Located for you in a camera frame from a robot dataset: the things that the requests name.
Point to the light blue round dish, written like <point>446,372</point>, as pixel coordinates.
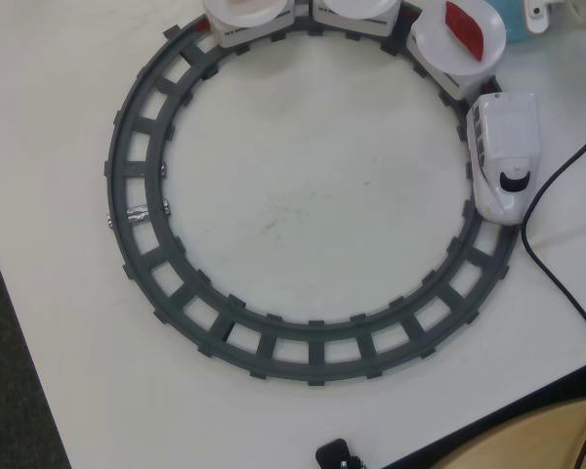
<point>513,24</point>

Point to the red tuna sushi piece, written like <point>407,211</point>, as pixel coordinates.
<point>464,27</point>

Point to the white Shinkansen toy locomotive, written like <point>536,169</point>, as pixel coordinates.
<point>508,132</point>

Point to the white toy train wagon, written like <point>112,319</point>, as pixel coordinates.
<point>456,85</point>
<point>254,36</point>
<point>351,25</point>

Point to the small silver tape piece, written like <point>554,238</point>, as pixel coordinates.
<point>164,171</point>
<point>109,221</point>
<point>167,206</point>

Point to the light wooden desk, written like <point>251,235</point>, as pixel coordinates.
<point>542,439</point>

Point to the silver foil tape piece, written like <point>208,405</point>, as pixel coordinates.
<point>138,215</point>

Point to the black plug adapter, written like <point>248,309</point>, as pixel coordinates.
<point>334,454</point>

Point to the grey circular toy rail track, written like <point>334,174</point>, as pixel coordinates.
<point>316,352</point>

